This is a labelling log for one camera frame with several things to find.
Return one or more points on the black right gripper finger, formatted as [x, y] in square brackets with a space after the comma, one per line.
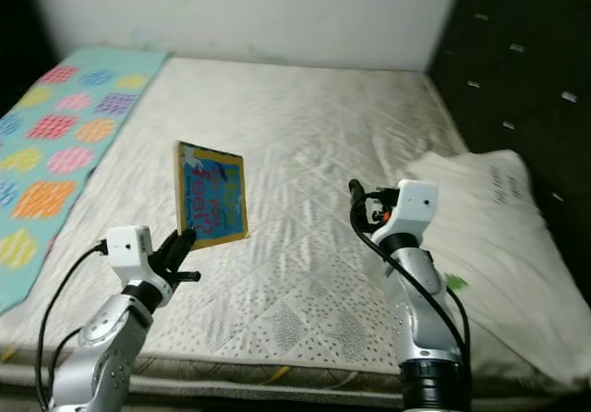
[358, 202]

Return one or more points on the blue yellow children's book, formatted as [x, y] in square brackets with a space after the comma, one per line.
[212, 195]

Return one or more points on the white pillow with tree print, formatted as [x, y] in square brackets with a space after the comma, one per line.
[508, 246]

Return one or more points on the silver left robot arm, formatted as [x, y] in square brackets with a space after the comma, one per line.
[106, 357]

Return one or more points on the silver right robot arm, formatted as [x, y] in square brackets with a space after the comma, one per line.
[420, 320]

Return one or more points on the grey quilted dotted mattress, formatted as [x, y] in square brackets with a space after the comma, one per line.
[314, 227]

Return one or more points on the teal sheet with colourful shapes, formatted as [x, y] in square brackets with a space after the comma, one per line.
[65, 144]

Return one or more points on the black tufted headboard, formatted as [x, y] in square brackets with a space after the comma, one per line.
[517, 70]

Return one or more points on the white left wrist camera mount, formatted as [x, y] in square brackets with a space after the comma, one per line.
[129, 248]

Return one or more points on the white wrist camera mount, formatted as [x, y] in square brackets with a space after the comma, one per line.
[414, 207]
[129, 248]

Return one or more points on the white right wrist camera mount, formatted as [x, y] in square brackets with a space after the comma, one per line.
[414, 207]

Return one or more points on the dark bed frame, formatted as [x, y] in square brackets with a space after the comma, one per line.
[240, 395]

